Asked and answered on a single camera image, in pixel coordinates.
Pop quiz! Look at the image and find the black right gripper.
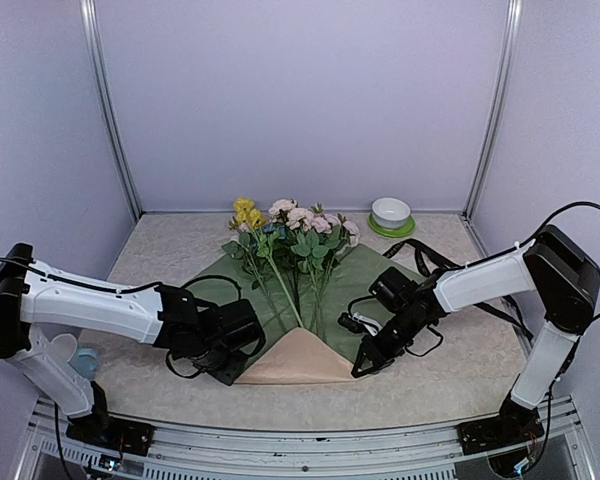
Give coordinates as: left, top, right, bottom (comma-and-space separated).
353, 309, 428, 377

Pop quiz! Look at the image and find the green pink wrapping paper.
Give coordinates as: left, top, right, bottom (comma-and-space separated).
189, 244, 424, 385

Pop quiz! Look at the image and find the black printed ribbon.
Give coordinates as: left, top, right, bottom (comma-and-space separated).
383, 239, 534, 342

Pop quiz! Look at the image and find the pink rose stem bunch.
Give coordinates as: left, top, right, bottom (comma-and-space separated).
307, 203, 360, 341

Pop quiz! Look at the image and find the blue fake flower stem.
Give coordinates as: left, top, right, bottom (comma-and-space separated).
261, 223, 287, 240

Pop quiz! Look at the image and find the yellow fake flower stem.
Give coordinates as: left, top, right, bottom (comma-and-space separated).
222, 197, 305, 328

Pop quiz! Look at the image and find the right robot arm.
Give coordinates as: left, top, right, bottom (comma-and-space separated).
352, 224, 600, 444

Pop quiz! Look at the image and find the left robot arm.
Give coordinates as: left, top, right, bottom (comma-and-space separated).
0, 243, 266, 445

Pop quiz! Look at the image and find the green plate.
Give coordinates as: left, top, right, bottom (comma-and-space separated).
367, 214, 416, 238

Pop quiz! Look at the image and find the white ceramic bowl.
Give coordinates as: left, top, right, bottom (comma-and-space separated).
371, 197, 411, 230

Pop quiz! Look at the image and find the white paper cup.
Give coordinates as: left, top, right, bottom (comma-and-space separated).
51, 333, 78, 363

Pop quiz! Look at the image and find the aluminium front rail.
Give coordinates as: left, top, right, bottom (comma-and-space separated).
14, 397, 596, 480

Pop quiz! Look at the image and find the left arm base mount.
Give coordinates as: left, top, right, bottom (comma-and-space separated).
66, 414, 155, 457

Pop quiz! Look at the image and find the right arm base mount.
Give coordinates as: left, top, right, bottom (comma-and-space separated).
456, 409, 545, 455

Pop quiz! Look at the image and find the aluminium frame post right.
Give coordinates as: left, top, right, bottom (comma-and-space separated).
463, 0, 524, 224

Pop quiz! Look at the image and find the aluminium frame post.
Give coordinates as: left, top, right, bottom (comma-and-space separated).
80, 0, 143, 223
463, 0, 524, 224

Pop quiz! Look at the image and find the aluminium frame post left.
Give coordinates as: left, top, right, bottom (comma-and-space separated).
80, 0, 143, 223

